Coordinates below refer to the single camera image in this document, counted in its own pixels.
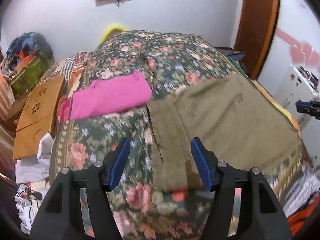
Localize floral dark green bedspread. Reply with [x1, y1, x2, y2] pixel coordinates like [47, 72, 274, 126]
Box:
[49, 29, 311, 240]

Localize wooden folding lap table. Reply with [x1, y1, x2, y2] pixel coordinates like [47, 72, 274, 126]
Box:
[12, 75, 65, 160]

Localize white paper sheet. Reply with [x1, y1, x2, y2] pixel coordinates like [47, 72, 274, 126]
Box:
[15, 133, 54, 184]

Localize olive khaki pants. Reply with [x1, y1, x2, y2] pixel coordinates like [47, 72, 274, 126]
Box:
[147, 74, 302, 192]

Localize striped orange blanket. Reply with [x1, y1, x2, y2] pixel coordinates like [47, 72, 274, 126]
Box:
[39, 51, 94, 100]

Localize pile of colourful clothes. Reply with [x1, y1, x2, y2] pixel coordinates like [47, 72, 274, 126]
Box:
[6, 32, 53, 62]

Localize pink folded cloth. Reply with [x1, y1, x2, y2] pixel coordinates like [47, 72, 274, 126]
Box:
[57, 72, 152, 122]

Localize brown wooden door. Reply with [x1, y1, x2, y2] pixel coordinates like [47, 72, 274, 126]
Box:
[234, 0, 280, 79]

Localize yellow pool noodle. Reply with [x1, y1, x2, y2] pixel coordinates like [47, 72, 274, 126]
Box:
[100, 24, 128, 44]

